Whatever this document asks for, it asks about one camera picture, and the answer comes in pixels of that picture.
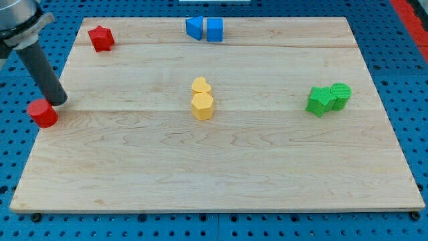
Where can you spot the blue triangle block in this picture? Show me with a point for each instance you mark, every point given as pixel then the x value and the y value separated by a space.
pixel 194 27

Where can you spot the green cylinder block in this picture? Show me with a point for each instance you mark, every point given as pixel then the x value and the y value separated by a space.
pixel 342 92

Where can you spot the red star block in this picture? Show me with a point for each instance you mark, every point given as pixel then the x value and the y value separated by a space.
pixel 101 38

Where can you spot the blue cube block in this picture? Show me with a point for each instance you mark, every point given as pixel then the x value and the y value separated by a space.
pixel 214 30

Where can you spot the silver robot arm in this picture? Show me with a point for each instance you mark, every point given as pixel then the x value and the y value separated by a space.
pixel 21 22

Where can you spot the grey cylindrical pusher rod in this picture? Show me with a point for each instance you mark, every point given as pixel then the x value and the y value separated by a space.
pixel 43 74

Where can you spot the yellow heart block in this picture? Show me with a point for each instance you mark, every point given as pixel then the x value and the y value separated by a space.
pixel 200 85

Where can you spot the green star block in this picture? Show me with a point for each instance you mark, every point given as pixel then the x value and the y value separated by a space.
pixel 320 100

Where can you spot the light wooden board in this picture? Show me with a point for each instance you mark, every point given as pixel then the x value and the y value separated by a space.
pixel 126 140

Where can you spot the yellow hexagon block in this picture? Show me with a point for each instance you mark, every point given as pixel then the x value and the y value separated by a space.
pixel 202 106

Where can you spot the red cylinder block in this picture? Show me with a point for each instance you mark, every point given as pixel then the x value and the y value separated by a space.
pixel 42 113

